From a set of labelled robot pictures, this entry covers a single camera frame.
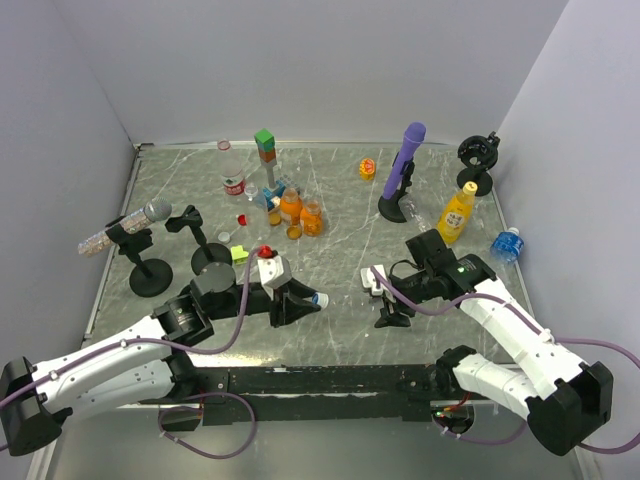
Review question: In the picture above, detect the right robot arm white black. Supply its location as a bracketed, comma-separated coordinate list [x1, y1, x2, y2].
[361, 229, 613, 455]

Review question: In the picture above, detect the clear plastic bottle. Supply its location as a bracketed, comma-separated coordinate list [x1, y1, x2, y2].
[398, 194, 434, 233]

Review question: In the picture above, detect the purple microphone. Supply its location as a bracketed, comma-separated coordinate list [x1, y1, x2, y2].
[382, 122, 427, 200]

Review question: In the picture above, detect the empty black microphone stand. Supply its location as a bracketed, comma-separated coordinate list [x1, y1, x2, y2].
[165, 205, 233, 275]

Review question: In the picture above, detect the purple cable loop below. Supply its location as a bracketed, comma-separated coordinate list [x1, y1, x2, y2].
[157, 389, 261, 460]

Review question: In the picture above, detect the white blue bottle cap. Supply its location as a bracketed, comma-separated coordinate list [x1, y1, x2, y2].
[312, 292, 330, 309]

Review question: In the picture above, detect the colourful block tower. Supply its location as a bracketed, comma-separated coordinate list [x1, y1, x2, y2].
[254, 128, 301, 211]

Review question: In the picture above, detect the red label water bottle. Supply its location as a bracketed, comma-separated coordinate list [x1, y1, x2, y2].
[217, 139, 245, 196]

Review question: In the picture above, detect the black microphone stand centre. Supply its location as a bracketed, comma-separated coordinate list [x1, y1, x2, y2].
[378, 158, 415, 223]

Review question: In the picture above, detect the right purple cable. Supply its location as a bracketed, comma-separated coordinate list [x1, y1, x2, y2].
[369, 272, 640, 456]

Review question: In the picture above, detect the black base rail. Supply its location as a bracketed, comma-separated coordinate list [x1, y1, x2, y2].
[142, 364, 479, 422]

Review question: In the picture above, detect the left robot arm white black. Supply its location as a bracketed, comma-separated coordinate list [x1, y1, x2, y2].
[1, 256, 329, 456]

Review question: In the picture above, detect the black ring stand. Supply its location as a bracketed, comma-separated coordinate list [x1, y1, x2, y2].
[456, 131, 501, 197]

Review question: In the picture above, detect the black stand holding microphone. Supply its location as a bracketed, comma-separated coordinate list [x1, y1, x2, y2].
[105, 217, 173, 298]

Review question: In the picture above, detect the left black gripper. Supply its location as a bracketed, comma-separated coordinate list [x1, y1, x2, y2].
[208, 277, 321, 328]

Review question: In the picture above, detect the blue label water bottle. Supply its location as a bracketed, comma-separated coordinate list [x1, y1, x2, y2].
[490, 227, 524, 264]

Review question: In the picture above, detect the silver glitter microphone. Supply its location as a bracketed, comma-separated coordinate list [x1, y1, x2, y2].
[77, 197, 172, 257]

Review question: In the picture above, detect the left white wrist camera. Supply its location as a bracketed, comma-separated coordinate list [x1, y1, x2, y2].
[257, 245, 293, 296]

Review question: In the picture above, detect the orange cap front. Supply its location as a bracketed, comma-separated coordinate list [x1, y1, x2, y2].
[286, 225, 302, 240]

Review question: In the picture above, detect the orange cap near bottles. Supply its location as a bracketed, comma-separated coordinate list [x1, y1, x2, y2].
[269, 213, 281, 226]

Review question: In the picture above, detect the yellow orange toy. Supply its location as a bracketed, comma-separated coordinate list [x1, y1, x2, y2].
[358, 158, 376, 181]

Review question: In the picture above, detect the small clear bottle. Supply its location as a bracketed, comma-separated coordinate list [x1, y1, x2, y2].
[244, 182, 267, 211]

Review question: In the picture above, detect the lime green block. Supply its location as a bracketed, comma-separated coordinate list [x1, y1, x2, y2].
[230, 245, 250, 265]

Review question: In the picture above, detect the short orange bottle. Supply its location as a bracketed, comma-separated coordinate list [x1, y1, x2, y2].
[300, 200, 324, 236]

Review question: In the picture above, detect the tall orange bottle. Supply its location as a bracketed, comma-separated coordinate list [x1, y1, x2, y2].
[279, 187, 303, 226]

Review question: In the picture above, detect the yellow juice bottle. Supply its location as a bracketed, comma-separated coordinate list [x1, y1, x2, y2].
[436, 181, 478, 244]

